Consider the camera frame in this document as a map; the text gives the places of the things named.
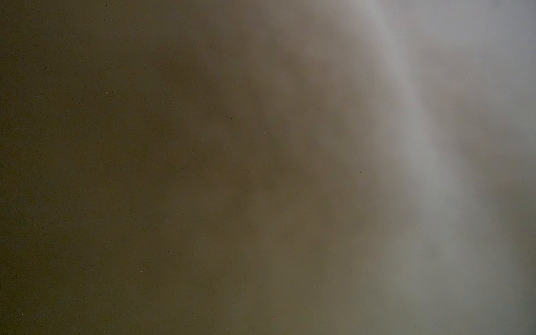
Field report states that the cream canvas tote bag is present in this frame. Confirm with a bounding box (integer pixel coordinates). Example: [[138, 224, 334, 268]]
[[1, 1, 535, 334]]

